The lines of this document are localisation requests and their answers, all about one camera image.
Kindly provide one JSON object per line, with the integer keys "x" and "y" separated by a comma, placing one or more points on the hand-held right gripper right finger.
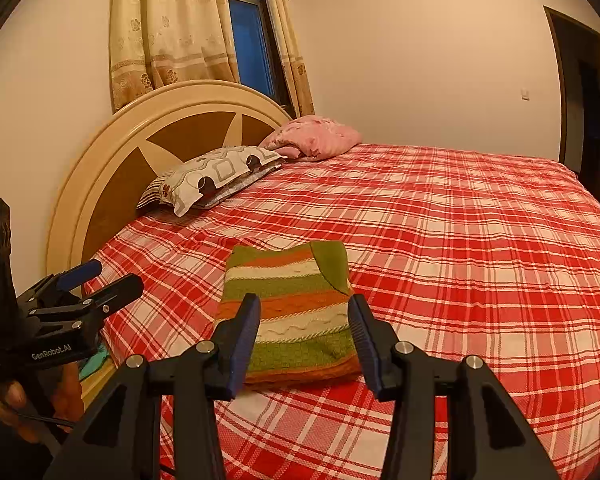
{"x": 367, "y": 340}

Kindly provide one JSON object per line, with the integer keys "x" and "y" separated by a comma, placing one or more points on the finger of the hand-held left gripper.
{"x": 120, "y": 292}
{"x": 75, "y": 274}

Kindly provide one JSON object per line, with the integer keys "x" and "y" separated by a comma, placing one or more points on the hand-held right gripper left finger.
{"x": 245, "y": 340}

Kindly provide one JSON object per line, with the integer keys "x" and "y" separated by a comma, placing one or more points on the green striped knit sweater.
{"x": 290, "y": 310}

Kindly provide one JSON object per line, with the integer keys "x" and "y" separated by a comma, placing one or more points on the person's left forearm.
{"x": 5, "y": 455}

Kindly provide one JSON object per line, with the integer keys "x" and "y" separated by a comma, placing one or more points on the person's left hand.
{"x": 15, "y": 405}

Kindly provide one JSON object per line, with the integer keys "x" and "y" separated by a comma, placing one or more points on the teal cloth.
{"x": 94, "y": 362}

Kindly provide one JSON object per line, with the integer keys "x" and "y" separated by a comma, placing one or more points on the cream and brown headboard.
{"x": 110, "y": 170}

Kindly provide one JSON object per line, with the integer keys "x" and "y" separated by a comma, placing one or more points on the bed with red plaid sheet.
{"x": 480, "y": 270}

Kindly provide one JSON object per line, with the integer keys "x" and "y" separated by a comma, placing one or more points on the grey patterned pillow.
{"x": 215, "y": 175}

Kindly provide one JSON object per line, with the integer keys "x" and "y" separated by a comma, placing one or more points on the pink pillow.
{"x": 312, "y": 136}

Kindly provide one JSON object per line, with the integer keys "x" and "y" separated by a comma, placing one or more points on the wide beige floral curtain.
{"x": 175, "y": 25}

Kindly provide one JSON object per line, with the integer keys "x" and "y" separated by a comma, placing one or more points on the dark framed window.
{"x": 252, "y": 35}

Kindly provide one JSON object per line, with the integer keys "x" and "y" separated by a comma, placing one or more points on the narrow beige floral curtain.
{"x": 287, "y": 40}

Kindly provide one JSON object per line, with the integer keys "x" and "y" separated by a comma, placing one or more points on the dark door frame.
{"x": 562, "y": 85}

